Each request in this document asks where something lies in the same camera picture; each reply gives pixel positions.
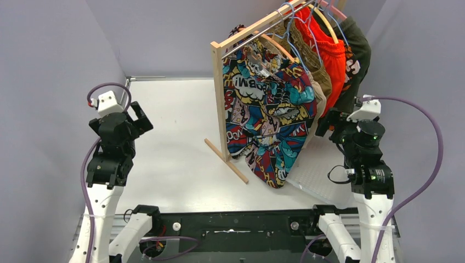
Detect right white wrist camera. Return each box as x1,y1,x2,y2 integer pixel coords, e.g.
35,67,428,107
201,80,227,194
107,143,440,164
347,94,381,123

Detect red orange shorts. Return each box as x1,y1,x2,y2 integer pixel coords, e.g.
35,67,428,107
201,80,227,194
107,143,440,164
289,5,346,112

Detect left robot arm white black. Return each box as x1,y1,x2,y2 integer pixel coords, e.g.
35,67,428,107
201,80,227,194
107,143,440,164
70,101,164,262

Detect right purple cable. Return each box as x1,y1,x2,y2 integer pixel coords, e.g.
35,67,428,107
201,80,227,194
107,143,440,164
358,95,445,263

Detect comic print shorts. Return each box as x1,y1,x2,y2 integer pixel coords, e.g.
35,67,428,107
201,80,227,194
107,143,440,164
223,39,317,188

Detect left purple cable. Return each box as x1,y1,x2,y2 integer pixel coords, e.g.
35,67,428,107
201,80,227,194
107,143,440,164
80,82,132,263

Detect cream wooden hanger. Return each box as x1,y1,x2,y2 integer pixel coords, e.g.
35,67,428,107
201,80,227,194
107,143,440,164
309,2,339,44

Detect beige shorts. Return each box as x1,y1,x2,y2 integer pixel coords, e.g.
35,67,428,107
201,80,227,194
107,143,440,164
302,73,327,149

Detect dark green patterned shorts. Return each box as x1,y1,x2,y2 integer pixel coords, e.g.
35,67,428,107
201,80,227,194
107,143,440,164
333,16,371,113

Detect pink plastic hanger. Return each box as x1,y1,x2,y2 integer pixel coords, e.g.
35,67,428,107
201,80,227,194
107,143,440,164
315,0,348,21

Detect wooden clothes rack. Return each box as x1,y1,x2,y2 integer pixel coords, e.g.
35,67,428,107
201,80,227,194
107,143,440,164
204,1,310,184

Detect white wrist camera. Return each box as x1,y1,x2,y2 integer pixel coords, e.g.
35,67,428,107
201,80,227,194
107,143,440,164
97,90,124,117
347,94,381,123

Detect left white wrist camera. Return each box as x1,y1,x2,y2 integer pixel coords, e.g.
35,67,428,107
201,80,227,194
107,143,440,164
97,90,124,117

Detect purple cable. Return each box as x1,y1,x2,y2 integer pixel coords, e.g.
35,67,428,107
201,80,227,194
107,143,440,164
358,95,445,263
80,82,132,263

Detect olive brown shorts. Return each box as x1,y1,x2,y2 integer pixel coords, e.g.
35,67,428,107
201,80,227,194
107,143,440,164
271,21,332,99

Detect white plastic basket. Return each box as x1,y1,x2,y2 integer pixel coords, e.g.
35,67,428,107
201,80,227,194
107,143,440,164
286,133,356,209

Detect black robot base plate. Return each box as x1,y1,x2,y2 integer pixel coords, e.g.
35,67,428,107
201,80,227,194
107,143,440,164
125,205,360,263

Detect wooden clothes hanger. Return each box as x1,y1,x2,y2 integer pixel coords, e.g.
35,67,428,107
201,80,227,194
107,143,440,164
253,31,296,63

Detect light blue wire hanger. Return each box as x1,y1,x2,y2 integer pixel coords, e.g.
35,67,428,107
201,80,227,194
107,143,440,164
278,2,310,73

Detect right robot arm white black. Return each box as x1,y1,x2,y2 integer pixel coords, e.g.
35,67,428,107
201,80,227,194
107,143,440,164
308,108,395,262

